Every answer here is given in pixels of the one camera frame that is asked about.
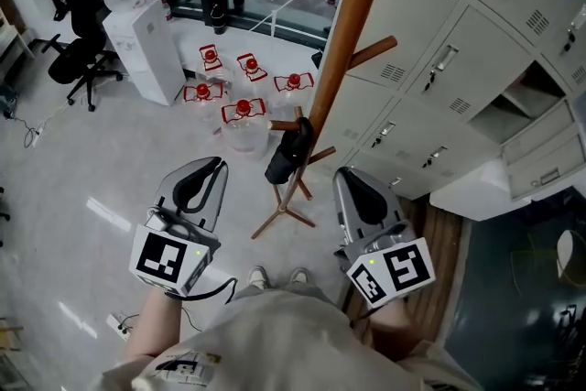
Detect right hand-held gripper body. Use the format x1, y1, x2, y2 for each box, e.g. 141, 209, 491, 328
336, 220, 436, 306

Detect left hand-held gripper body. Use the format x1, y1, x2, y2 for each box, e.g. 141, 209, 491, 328
129, 205, 222, 297

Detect black umbrella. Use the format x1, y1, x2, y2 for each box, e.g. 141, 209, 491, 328
264, 117, 315, 186

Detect brown wooden coat rack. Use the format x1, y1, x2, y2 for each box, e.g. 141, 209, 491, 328
250, 0, 400, 242

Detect person's left forearm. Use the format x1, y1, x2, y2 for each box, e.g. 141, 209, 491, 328
125, 287, 185, 364

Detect person's right forearm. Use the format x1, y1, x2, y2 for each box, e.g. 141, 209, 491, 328
365, 295, 428, 364

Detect white power strip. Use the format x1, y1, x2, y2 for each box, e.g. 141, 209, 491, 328
25, 122, 48, 148
105, 312, 135, 342

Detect person's left white shoe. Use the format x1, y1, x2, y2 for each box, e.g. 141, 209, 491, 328
248, 266, 270, 290

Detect person's grey trousers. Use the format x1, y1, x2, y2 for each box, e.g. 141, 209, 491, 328
231, 281, 335, 307

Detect white water dispenser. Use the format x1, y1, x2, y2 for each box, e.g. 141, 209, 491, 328
103, 0, 187, 107

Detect person's cream shirt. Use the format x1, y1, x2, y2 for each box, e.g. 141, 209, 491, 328
100, 288, 480, 391

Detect black office chair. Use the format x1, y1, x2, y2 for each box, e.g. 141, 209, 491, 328
41, 0, 124, 114

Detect black flask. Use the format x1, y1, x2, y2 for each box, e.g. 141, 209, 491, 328
210, 4, 229, 36

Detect grey metal locker cabinet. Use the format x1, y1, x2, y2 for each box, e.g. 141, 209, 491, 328
315, 0, 586, 202

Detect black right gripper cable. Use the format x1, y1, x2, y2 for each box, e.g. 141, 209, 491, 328
350, 305, 382, 331

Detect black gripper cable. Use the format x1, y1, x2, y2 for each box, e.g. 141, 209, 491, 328
350, 305, 382, 331
176, 277, 239, 304

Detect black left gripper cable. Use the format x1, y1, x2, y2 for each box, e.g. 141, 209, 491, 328
176, 277, 239, 304

